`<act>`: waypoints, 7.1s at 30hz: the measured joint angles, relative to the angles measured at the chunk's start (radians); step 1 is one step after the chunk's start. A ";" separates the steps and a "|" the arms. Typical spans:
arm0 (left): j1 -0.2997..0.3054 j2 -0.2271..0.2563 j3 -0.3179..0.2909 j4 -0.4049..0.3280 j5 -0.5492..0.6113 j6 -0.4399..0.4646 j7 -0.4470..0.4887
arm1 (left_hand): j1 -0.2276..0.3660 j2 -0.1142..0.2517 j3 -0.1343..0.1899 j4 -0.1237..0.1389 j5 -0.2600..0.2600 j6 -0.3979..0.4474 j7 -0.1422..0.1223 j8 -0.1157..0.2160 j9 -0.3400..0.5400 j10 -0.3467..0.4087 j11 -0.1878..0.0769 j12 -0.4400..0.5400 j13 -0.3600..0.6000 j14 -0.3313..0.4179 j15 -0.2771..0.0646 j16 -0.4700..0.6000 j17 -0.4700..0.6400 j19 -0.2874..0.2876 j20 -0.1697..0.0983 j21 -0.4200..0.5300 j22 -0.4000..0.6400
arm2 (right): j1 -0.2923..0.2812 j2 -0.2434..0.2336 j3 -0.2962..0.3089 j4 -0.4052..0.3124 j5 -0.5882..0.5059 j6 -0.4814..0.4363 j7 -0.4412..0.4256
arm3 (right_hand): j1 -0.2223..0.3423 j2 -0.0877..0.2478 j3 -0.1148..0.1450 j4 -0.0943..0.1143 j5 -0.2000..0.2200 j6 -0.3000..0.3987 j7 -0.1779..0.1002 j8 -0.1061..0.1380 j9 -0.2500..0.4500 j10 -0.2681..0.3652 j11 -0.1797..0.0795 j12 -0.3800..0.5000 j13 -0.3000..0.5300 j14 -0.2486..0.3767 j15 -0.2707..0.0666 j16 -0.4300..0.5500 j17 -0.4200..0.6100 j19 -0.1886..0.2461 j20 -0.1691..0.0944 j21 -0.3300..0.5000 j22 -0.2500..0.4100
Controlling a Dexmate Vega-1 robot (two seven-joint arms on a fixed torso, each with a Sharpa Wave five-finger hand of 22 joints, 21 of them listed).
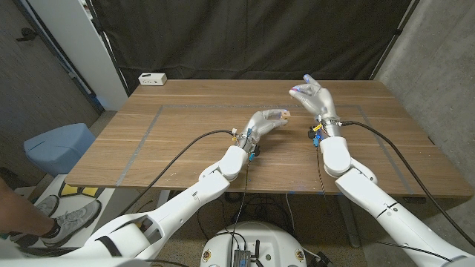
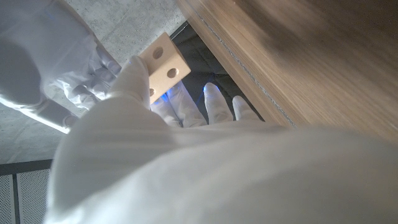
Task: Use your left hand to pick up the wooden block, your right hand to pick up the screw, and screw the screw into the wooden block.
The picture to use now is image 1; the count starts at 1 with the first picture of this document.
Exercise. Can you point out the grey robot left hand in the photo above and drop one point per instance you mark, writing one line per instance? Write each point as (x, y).
(259, 124)

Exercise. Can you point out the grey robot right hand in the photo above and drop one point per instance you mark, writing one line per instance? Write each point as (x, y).
(319, 100)

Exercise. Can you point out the red-headed wooden screw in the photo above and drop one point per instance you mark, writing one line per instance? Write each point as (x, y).
(296, 89)

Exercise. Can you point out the wooden block with holes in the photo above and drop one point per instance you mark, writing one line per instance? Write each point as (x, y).
(285, 115)

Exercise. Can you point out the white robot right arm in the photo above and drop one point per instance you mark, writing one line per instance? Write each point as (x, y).
(371, 196)

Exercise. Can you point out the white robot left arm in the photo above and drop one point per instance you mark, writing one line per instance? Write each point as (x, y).
(193, 200)

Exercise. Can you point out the large wooden board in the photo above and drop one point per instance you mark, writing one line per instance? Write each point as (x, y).
(185, 106)

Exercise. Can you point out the black backdrop curtain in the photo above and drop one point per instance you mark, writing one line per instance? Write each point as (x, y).
(252, 37)

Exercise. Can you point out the black backdrop stand pole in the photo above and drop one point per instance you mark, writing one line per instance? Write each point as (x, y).
(107, 48)
(393, 37)

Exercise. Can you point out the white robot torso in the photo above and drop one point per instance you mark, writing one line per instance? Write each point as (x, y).
(256, 237)

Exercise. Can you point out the white power strip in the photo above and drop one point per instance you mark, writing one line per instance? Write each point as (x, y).
(152, 78)

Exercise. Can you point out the white table leg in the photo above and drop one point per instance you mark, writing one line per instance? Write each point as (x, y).
(163, 198)

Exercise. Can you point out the grey box on torso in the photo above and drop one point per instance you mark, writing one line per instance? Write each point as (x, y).
(241, 258)

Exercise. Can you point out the grey table leg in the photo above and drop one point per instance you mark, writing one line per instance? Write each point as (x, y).
(352, 237)

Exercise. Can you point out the person's leg and shoe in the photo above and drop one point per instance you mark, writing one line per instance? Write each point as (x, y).
(107, 196)

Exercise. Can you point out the light blue stool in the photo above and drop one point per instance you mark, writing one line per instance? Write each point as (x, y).
(59, 148)

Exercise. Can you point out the grey sneaker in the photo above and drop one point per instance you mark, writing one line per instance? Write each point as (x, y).
(74, 220)
(46, 205)

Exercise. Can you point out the bare person leg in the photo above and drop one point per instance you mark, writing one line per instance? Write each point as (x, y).
(18, 217)

